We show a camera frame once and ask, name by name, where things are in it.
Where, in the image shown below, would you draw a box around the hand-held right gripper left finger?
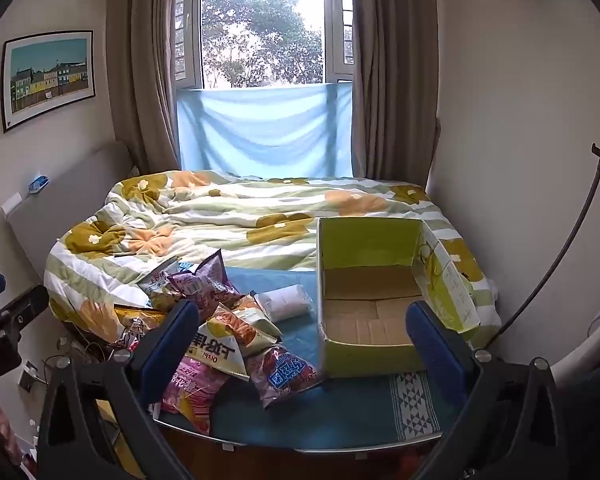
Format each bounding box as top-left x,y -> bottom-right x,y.
37,299 -> 201,480

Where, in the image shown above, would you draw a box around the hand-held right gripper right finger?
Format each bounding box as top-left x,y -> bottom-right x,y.
405,300 -> 568,480

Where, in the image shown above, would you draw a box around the green cardboard box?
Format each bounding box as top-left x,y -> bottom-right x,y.
316,217 -> 482,378

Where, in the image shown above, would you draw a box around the cream snack bag black lettering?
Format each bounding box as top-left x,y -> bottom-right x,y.
182,317 -> 251,383

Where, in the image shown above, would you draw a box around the yellow brown snack bag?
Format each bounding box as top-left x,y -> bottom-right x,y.
111,304 -> 168,351

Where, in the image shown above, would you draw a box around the silver snack bag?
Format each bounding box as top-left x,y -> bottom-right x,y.
137,257 -> 181,311

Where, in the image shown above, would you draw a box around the grey headboard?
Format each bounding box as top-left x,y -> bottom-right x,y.
0,140 -> 133,281

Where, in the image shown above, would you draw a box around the purple snack bag blue label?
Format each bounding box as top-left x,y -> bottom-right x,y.
245,342 -> 323,410

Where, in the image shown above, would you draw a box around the white wrapped roll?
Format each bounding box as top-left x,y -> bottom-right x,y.
254,284 -> 313,322

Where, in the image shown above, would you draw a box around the floral striped blanket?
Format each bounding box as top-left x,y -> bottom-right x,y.
44,170 -> 501,346

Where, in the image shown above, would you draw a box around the blue patterned mat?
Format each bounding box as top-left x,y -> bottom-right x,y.
152,265 -> 456,448

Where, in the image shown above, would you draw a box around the framed picture of houses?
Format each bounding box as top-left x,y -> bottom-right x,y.
0,30 -> 97,133

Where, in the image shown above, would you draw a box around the light blue window cloth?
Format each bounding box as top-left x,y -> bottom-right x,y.
176,82 -> 353,180

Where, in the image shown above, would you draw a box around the brown curtain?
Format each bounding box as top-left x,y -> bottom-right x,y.
347,0 -> 440,191
105,0 -> 182,173

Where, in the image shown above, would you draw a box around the white framed window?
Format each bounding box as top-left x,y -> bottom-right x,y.
172,0 -> 356,91

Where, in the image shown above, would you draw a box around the wall power socket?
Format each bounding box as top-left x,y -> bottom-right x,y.
17,360 -> 40,391

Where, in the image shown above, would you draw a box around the tangled cables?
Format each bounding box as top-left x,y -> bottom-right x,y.
40,335 -> 112,386

